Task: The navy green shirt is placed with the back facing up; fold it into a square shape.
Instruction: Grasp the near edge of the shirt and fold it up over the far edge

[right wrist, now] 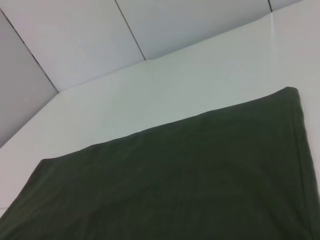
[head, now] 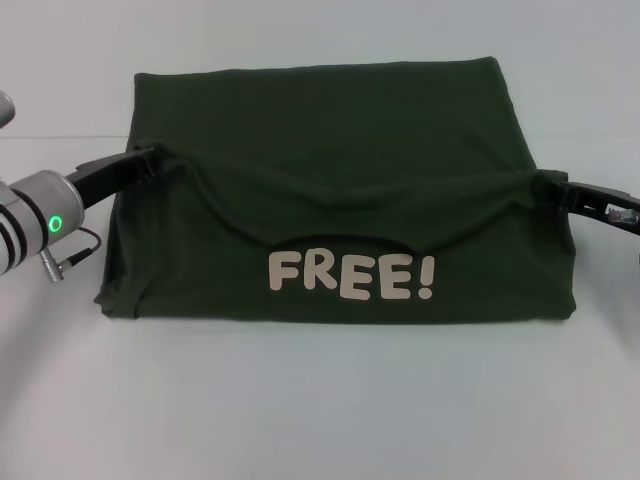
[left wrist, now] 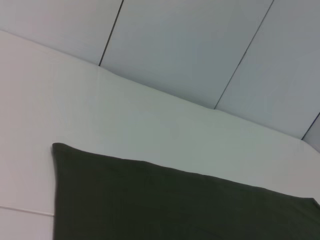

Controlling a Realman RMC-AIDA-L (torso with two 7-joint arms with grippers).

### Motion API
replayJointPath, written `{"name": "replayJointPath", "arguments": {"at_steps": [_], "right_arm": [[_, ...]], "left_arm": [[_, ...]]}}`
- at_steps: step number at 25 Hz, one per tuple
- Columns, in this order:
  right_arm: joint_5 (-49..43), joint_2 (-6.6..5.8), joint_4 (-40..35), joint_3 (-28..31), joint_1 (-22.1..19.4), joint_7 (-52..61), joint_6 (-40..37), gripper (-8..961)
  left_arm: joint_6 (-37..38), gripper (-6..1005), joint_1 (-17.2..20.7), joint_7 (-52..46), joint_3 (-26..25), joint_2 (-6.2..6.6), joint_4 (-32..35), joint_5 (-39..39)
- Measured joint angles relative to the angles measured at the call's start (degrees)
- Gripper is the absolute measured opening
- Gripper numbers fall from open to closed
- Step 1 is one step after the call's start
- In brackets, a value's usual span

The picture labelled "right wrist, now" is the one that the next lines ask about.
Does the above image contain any dark green t-shirt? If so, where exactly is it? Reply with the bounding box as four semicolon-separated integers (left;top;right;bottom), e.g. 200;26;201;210
0;86;320;240

